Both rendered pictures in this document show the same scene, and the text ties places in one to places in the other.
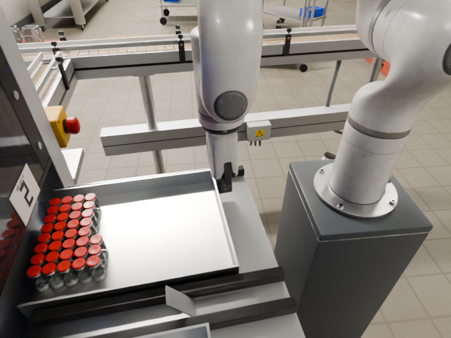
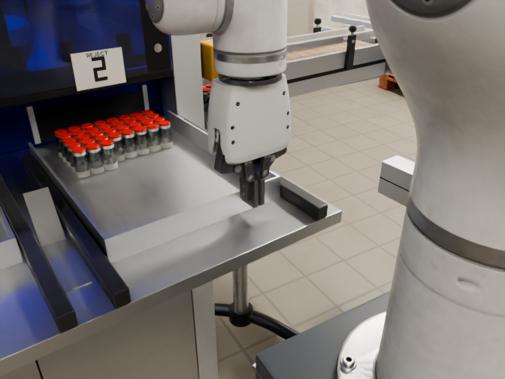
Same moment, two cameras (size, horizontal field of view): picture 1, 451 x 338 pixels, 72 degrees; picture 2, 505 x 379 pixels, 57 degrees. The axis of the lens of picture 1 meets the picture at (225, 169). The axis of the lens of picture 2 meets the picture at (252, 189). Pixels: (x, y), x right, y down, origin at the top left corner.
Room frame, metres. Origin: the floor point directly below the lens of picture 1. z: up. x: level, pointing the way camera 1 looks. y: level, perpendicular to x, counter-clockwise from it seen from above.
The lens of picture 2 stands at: (0.27, -0.49, 1.23)
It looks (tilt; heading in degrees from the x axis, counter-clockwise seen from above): 29 degrees down; 66
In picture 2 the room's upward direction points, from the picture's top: straight up
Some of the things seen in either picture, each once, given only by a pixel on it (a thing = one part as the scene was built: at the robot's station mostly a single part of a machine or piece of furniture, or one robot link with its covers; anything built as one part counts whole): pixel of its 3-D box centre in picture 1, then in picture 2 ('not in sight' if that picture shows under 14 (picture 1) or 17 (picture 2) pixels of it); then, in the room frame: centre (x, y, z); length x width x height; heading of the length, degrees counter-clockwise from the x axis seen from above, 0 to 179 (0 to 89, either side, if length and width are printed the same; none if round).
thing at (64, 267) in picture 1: (75, 236); (118, 140); (0.36, 0.28, 0.90); 0.18 x 0.02 x 0.05; 12
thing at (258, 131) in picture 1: (258, 131); not in sight; (1.36, -0.17, 0.50); 0.12 x 0.05 x 0.09; 101
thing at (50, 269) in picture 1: (62, 238); (113, 137); (0.36, 0.30, 0.90); 0.18 x 0.02 x 0.05; 12
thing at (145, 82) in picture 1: (155, 141); not in sight; (1.32, 0.36, 0.46); 0.09 x 0.09 x 0.77; 11
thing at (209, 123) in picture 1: (221, 113); (251, 60); (0.49, 0.01, 1.09); 0.09 x 0.08 x 0.03; 12
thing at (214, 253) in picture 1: (137, 229); (146, 168); (0.39, 0.17, 0.90); 0.34 x 0.26 x 0.04; 102
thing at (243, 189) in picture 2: (225, 184); (241, 183); (0.48, 0.00, 0.93); 0.03 x 0.03 x 0.07; 12
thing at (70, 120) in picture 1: (70, 125); not in sight; (0.61, 0.35, 0.99); 0.04 x 0.04 x 0.04; 11
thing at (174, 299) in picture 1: (213, 296); (55, 235); (0.24, 0.02, 0.91); 0.14 x 0.03 x 0.06; 101
